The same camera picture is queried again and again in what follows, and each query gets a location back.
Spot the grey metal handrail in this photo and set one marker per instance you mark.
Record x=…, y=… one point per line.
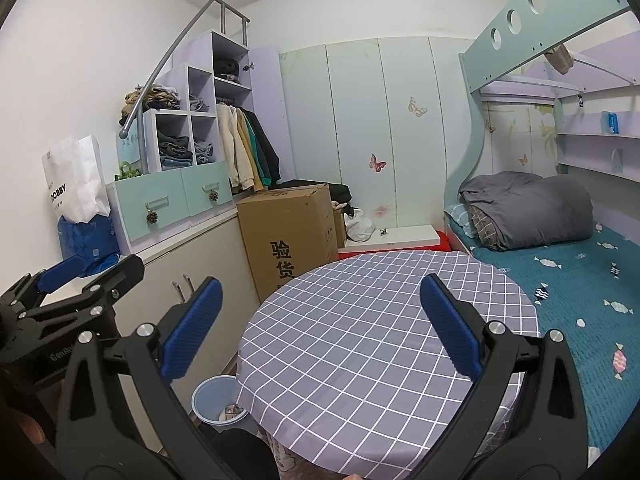
x=175, y=45

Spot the small blue box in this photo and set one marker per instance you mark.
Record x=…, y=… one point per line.
x=613, y=122

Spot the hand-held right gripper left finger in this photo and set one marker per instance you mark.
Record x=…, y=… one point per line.
x=192, y=327

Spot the teal candy print bedsheet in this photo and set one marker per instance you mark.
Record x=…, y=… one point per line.
x=575, y=280

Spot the grey checked tablecloth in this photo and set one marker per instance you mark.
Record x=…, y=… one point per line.
x=360, y=340

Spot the white plastic bag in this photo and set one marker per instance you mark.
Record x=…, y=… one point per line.
x=360, y=225

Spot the blue plastic package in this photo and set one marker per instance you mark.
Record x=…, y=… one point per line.
x=90, y=245

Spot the pile of folded clothes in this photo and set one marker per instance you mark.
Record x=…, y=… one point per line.
x=155, y=102

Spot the white paper bag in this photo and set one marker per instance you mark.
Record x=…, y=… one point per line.
x=75, y=180

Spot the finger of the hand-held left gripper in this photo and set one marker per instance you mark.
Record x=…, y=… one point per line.
x=60, y=275
x=120, y=275

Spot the beige hanging object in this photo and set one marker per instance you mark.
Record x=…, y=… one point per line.
x=560, y=59

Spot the cream hanging jacket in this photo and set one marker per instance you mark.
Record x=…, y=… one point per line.
x=230, y=150

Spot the mint bunk bed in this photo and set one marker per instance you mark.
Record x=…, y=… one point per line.
x=500, y=50

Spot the pale butterfly sticker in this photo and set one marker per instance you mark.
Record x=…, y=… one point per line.
x=417, y=107

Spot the purple stair shelf unit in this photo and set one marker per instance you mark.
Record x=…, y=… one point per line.
x=270, y=110

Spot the white panel wardrobe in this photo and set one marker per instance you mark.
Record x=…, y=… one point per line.
x=400, y=135

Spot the low white cabinet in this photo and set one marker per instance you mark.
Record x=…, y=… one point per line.
x=215, y=255

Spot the person's dark trouser leg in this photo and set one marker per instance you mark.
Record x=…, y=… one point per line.
x=245, y=455

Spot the green hanging jacket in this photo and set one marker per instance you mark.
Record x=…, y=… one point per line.
x=262, y=160

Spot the folded dark jeans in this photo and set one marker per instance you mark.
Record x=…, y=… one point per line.
x=175, y=150

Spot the folded grey clothes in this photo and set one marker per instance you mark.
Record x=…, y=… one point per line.
x=199, y=104

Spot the tall cardboard box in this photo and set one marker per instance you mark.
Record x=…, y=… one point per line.
x=285, y=220

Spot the folded black clothes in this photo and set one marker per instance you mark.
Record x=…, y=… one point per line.
x=227, y=71

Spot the pink butterfly sticker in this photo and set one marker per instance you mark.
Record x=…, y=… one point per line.
x=377, y=163

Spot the blue plastic bin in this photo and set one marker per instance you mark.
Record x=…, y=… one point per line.
x=210, y=400

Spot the black cloth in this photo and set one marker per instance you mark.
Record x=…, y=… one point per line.
x=340, y=195

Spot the white wall hook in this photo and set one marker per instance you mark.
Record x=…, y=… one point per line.
x=617, y=160

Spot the mustard hanging jacket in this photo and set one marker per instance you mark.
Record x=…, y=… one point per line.
x=252, y=170

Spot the green plant decoration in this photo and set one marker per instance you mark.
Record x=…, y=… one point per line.
x=127, y=170

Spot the red box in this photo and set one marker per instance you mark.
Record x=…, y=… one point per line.
x=442, y=245

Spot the grey printed pouch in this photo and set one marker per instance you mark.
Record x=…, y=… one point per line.
x=232, y=412

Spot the printed table skirt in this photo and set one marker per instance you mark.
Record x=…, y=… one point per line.
x=295, y=460

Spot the blue checked pillow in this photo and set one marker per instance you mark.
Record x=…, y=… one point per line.
x=457, y=217

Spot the light blue paper sign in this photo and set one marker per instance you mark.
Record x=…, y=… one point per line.
x=130, y=147

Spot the narrow mint drawer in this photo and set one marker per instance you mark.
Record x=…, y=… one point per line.
x=205, y=180

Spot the black hanging jacket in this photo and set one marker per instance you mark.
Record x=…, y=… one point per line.
x=272, y=155

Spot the wide mint drawer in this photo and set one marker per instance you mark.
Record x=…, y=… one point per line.
x=150, y=190

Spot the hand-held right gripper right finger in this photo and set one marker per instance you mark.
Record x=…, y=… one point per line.
x=450, y=325

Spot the grey duvet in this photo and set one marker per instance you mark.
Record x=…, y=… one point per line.
x=530, y=210

